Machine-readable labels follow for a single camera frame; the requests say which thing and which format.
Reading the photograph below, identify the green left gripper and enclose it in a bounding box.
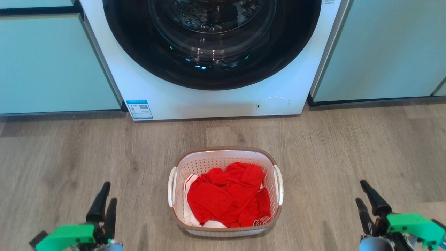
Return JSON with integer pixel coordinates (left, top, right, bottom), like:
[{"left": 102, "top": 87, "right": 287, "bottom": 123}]
[{"left": 29, "top": 182, "right": 117, "bottom": 251}]

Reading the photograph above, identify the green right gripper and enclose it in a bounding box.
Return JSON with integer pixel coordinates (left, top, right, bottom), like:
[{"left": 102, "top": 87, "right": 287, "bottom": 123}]
[{"left": 355, "top": 180, "right": 446, "bottom": 251}]

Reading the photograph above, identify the white perforated laundry basket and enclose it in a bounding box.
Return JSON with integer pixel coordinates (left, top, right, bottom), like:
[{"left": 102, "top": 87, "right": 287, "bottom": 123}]
[{"left": 168, "top": 146, "right": 284, "bottom": 238}]

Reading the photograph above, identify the blue energy label sticker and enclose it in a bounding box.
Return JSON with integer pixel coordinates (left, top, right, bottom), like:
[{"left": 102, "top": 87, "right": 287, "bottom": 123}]
[{"left": 125, "top": 100, "right": 154, "bottom": 120}]

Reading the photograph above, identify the red mesh garment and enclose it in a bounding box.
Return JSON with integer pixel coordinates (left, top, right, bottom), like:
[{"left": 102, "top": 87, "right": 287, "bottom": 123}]
[{"left": 187, "top": 162, "right": 271, "bottom": 228}]

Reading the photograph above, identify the round white filter cover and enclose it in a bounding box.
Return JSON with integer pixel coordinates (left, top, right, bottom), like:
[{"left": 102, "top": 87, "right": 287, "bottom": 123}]
[{"left": 255, "top": 96, "right": 290, "bottom": 116}]

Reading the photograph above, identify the large pale green cabinet door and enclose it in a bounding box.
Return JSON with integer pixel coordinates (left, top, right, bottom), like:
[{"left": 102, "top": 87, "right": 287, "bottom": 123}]
[{"left": 0, "top": 13, "right": 123, "bottom": 116}]

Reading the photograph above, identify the white washing machine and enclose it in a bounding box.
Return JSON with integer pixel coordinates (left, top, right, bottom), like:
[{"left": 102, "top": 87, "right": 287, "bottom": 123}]
[{"left": 79, "top": 0, "right": 349, "bottom": 121}]

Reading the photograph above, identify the tall pale green cabinet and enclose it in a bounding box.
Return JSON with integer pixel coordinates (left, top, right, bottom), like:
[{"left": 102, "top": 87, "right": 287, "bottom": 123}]
[{"left": 310, "top": 0, "right": 446, "bottom": 104}]

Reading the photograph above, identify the black round washer door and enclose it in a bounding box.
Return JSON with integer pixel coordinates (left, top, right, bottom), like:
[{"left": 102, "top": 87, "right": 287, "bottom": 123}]
[{"left": 102, "top": 0, "right": 322, "bottom": 91}]

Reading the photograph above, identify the narrow pale green cabinet panel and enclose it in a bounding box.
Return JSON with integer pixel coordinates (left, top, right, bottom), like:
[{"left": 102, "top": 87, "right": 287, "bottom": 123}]
[{"left": 0, "top": 0, "right": 76, "bottom": 9}]

